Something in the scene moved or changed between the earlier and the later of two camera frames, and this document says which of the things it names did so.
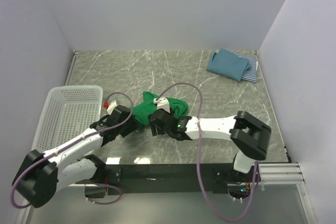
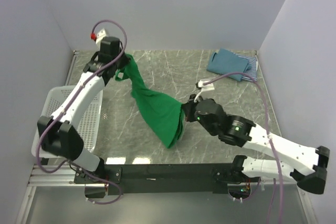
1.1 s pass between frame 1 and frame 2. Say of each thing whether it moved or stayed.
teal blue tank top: stayed
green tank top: moved
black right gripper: moved
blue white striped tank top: stayed
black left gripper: moved
